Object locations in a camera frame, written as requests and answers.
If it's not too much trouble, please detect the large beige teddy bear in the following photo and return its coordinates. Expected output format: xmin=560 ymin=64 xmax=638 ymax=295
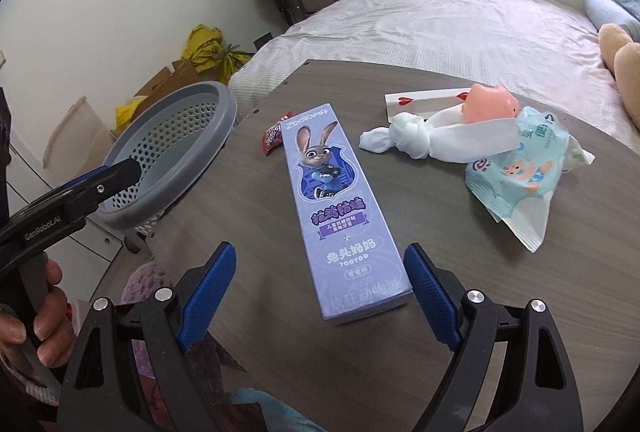
xmin=598 ymin=23 xmax=640 ymax=133

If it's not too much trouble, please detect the light blue cloth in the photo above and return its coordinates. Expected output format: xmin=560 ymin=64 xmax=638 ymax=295
xmin=230 ymin=387 xmax=321 ymax=432

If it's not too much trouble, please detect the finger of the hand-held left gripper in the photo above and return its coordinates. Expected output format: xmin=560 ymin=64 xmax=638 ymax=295
xmin=47 ymin=166 xmax=121 ymax=195
xmin=60 ymin=158 xmax=142 ymax=220

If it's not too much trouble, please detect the white door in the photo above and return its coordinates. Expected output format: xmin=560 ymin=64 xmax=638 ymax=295
xmin=0 ymin=122 xmax=126 ymax=303

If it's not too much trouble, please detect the beige laundry hamper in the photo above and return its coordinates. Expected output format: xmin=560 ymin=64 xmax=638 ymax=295
xmin=42 ymin=96 xmax=118 ymax=170

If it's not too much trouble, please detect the white knotted cloth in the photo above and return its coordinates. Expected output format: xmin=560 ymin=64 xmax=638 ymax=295
xmin=359 ymin=104 xmax=518 ymax=164

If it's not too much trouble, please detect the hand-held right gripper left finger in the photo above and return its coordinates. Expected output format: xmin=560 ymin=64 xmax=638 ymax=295
xmin=57 ymin=240 xmax=237 ymax=432

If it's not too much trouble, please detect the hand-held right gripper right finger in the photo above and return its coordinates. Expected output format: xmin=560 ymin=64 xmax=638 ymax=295
xmin=403 ymin=242 xmax=586 ymax=432

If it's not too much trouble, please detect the brown cardboard box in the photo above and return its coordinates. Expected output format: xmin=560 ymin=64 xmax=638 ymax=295
xmin=132 ymin=59 xmax=201 ymax=100

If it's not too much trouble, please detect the yellow printed sack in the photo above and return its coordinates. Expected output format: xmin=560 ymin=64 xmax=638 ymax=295
xmin=200 ymin=44 xmax=256 ymax=83

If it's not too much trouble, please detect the playing card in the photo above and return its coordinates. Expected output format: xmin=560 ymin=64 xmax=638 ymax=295
xmin=384 ymin=87 xmax=473 ymax=125

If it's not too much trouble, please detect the purple toothpaste box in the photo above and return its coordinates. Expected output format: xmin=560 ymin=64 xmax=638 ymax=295
xmin=280 ymin=102 xmax=414 ymax=326

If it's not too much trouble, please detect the red candy wrapper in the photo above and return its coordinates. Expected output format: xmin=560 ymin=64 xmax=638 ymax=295
xmin=259 ymin=111 xmax=294 ymax=156

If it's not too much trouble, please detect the person's left hand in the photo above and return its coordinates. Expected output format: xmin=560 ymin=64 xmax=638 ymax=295
xmin=0 ymin=258 xmax=77 ymax=369

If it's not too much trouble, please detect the pink rubber toy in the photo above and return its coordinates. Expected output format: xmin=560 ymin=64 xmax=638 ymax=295
xmin=459 ymin=82 xmax=521 ymax=125

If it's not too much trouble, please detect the blue wet wipes packet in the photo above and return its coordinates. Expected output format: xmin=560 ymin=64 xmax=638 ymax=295
xmin=464 ymin=106 xmax=596 ymax=254

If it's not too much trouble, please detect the yellow crumpled plastic bag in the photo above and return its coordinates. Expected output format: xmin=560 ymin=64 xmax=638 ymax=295
xmin=115 ymin=96 xmax=148 ymax=128
xmin=181 ymin=24 xmax=223 ymax=63

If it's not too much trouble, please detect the light blue pillow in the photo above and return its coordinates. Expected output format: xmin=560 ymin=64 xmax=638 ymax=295
xmin=585 ymin=0 xmax=640 ymax=30

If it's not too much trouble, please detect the grey perforated plastic basket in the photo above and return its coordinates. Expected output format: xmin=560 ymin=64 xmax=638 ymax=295
xmin=97 ymin=81 xmax=237 ymax=230

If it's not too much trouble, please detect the bed with checked sheet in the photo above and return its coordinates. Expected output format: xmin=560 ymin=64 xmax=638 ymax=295
xmin=227 ymin=0 xmax=640 ymax=153

